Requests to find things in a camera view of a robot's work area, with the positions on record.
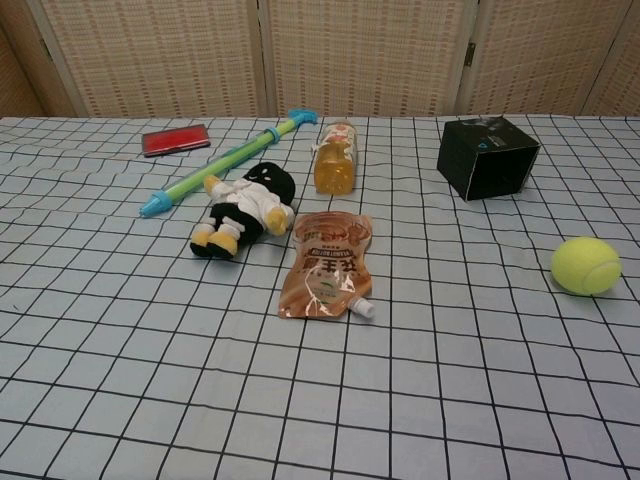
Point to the black cardboard box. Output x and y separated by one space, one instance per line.
480 170

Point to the green and blue water squirter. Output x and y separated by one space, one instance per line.
235 153

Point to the yellow tennis ball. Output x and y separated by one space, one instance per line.
586 266

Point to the woven folding screen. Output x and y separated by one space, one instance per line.
165 55

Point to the brown peanut butter pouch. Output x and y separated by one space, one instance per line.
325 260

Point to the amber tea bottle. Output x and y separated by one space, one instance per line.
336 170

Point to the blue checked tablecloth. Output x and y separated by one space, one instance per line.
150 375

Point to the red card case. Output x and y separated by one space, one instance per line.
175 140

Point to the black-headed plush doll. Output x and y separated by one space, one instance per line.
240 210

